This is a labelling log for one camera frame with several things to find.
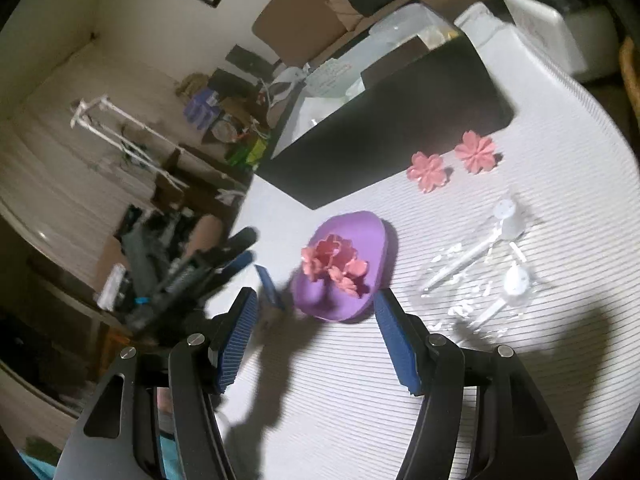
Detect white drying rack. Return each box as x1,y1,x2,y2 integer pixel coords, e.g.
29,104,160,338
70,94,191,191

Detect white plastic appliance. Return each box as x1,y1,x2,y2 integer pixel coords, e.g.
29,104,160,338
500,0,621,81

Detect brown sofa cushions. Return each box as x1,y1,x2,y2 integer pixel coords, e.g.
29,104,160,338
252,0,371,66

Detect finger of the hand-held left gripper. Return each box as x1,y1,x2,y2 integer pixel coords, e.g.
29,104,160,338
215,227,260,281
255,265,286,311

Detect purple oval container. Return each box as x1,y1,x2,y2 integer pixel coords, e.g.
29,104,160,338
291,210,398,323

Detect purple bag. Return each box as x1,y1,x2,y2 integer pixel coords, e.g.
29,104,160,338
184,89,221,131

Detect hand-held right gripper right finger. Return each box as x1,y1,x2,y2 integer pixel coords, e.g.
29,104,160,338
372,287,581,480

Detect white striped table cover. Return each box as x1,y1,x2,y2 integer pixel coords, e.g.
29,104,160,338
215,2,632,480

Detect lower wrapped plastic spoon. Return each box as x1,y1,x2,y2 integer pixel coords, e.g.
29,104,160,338
465,265,533,331

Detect green bag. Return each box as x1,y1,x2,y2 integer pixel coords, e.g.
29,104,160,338
227,137,268,168

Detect clear plastic container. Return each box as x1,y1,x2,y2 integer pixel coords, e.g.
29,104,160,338
370,5,451,51

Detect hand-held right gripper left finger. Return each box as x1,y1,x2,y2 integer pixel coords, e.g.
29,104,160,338
52,287,261,480

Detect clear plastic packaging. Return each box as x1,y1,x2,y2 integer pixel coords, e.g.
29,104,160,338
417,195,546,341

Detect upper wrapped plastic spoon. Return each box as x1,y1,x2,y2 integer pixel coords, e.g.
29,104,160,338
422,199,523,293

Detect pink flower-shaped piece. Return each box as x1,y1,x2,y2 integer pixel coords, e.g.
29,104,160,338
312,234,355,273
454,131,498,174
300,247,326,282
406,151,446,194
327,259,371,297

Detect wrapped plastic spoon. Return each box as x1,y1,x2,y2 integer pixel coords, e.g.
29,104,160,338
422,199,523,293
465,265,533,331

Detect black flat box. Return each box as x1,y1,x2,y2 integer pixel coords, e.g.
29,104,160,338
255,35,516,211

